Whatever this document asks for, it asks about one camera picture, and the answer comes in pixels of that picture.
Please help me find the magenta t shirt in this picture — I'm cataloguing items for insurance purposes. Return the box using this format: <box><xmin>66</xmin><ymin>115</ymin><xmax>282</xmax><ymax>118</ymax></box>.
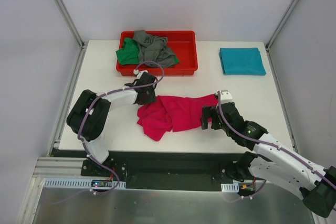
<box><xmin>137</xmin><ymin>94</ymin><xmax>217</xmax><ymax>142</ymax></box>

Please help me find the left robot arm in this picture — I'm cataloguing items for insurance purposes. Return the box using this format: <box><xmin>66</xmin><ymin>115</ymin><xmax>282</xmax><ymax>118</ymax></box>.
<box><xmin>66</xmin><ymin>70</ymin><xmax>159</xmax><ymax>176</ymax></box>

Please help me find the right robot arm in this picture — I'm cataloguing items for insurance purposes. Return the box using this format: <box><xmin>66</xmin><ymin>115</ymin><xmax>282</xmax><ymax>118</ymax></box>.
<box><xmin>201</xmin><ymin>102</ymin><xmax>335</xmax><ymax>218</ymax></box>

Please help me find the green t shirt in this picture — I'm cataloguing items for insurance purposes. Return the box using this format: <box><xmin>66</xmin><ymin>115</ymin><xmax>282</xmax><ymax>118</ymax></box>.
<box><xmin>116</xmin><ymin>38</ymin><xmax>139</xmax><ymax>66</ymax></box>

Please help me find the grey t shirt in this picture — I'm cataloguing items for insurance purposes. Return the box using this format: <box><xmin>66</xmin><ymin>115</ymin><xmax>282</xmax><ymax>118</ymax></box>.
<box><xmin>132</xmin><ymin>30</ymin><xmax>180</xmax><ymax>68</ymax></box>

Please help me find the folded teal t shirt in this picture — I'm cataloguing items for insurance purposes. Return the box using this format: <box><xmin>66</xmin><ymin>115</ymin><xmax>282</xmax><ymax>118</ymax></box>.
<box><xmin>219</xmin><ymin>48</ymin><xmax>266</xmax><ymax>76</ymax></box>

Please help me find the red plastic bin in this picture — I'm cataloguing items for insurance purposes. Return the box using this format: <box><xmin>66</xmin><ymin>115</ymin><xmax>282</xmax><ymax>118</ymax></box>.
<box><xmin>115</xmin><ymin>30</ymin><xmax>198</xmax><ymax>77</ymax></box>

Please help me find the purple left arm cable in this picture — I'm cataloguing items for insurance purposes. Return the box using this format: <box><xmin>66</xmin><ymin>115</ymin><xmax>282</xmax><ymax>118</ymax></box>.
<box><xmin>49</xmin><ymin>61</ymin><xmax>165</xmax><ymax>205</ymax></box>

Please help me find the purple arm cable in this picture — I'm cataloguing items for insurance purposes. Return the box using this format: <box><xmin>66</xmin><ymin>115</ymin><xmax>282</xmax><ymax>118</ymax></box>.
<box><xmin>215</xmin><ymin>90</ymin><xmax>336</xmax><ymax>204</ymax></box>
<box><xmin>49</xmin><ymin>61</ymin><xmax>165</xmax><ymax>205</ymax></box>

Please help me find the right white cable duct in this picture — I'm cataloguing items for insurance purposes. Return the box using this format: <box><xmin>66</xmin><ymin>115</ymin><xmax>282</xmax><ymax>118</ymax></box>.
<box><xmin>220</xmin><ymin>183</ymin><xmax>239</xmax><ymax>193</ymax></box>

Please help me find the white cable duct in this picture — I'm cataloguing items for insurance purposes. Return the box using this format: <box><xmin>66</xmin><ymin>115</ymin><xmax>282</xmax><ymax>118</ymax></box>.
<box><xmin>44</xmin><ymin>178</ymin><xmax>126</xmax><ymax>190</ymax></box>
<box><xmin>220</xmin><ymin>183</ymin><xmax>239</xmax><ymax>193</ymax></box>

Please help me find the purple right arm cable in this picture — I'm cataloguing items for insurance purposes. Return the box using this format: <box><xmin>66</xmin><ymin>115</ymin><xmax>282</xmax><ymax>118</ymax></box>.
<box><xmin>215</xmin><ymin>90</ymin><xmax>336</xmax><ymax>204</ymax></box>

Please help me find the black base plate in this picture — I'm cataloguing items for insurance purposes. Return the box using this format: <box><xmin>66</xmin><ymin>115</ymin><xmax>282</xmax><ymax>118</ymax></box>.
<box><xmin>51</xmin><ymin>149</ymin><xmax>244</xmax><ymax>191</ymax></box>

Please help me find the aluminium front rail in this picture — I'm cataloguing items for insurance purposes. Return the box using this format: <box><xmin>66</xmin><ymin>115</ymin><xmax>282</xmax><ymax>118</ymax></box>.
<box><xmin>33</xmin><ymin>157</ymin><xmax>85</xmax><ymax>178</ymax></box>

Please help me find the left aluminium frame post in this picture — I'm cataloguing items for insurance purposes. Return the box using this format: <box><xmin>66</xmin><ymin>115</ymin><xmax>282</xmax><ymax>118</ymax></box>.
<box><xmin>54</xmin><ymin>0</ymin><xmax>86</xmax><ymax>49</ymax></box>

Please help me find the aluminium frame post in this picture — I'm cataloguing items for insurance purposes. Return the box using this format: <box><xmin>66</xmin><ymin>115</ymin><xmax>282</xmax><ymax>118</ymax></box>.
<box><xmin>54</xmin><ymin>0</ymin><xmax>86</xmax><ymax>49</ymax></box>
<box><xmin>265</xmin><ymin>0</ymin><xmax>301</xmax><ymax>51</ymax></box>

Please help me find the left white cable duct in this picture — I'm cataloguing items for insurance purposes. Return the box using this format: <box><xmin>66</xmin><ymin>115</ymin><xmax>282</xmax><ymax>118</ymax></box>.
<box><xmin>44</xmin><ymin>178</ymin><xmax>126</xmax><ymax>190</ymax></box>

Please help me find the right aluminium frame post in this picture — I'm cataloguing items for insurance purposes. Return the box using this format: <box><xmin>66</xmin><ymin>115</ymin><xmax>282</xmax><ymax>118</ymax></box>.
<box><xmin>265</xmin><ymin>0</ymin><xmax>301</xmax><ymax>51</ymax></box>

